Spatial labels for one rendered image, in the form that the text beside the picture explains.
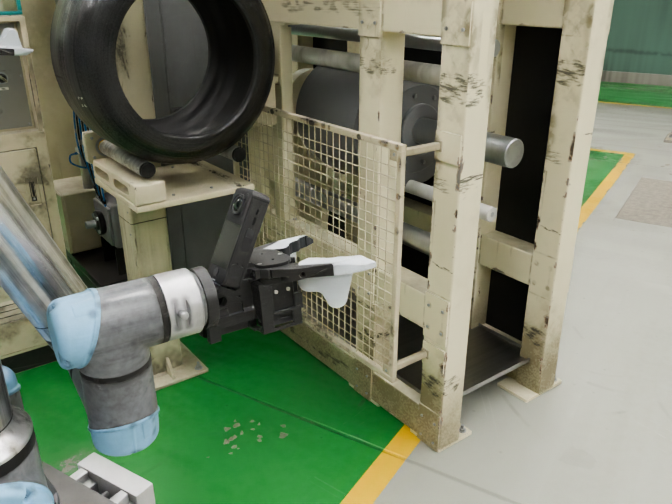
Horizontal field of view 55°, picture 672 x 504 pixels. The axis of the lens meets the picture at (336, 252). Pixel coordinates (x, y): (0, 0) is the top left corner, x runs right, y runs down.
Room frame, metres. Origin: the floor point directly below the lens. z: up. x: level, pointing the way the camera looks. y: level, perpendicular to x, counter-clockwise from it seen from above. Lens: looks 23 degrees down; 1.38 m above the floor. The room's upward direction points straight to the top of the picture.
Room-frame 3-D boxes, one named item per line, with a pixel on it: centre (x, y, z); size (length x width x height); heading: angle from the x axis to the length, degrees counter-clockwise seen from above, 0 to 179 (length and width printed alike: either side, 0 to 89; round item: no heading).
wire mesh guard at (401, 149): (1.93, 0.10, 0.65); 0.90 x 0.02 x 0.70; 37
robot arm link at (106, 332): (0.60, 0.24, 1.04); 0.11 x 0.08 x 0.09; 123
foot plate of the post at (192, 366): (2.11, 0.67, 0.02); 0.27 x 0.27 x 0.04; 37
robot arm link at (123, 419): (0.61, 0.25, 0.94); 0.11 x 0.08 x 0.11; 33
